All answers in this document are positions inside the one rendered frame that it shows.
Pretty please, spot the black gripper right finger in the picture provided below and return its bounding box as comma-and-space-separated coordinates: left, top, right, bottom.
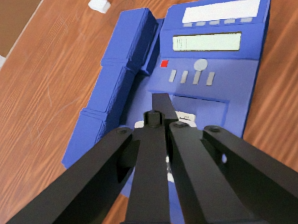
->
160, 93, 298, 224

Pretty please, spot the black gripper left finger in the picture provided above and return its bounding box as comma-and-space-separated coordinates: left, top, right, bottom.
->
5, 93, 171, 224

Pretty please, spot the blue desk phone body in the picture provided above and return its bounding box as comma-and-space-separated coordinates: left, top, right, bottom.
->
118, 0, 271, 139

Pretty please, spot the blue telephone handset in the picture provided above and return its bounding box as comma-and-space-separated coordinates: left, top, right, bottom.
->
61, 8, 159, 169

